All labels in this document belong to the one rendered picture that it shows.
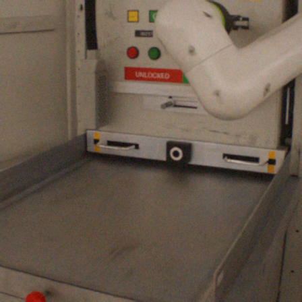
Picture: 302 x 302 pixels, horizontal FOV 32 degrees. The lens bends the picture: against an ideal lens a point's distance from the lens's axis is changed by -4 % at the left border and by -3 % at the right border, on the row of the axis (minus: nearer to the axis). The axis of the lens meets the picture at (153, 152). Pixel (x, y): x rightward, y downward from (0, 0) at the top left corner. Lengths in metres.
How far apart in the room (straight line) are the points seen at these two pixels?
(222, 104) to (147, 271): 0.30
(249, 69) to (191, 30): 0.11
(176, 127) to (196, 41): 0.53
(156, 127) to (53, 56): 0.36
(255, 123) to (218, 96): 0.45
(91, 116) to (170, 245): 0.50
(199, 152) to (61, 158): 0.35
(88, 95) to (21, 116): 0.24
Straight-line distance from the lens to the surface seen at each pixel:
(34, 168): 1.29
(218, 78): 0.87
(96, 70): 1.33
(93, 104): 1.33
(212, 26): 0.88
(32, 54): 1.48
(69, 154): 1.42
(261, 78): 0.88
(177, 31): 0.88
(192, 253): 0.94
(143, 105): 1.39
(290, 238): 1.43
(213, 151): 1.34
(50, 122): 1.53
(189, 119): 1.36
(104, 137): 1.45
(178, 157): 1.35
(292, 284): 1.49
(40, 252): 0.95
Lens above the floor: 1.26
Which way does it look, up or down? 16 degrees down
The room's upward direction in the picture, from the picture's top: straight up
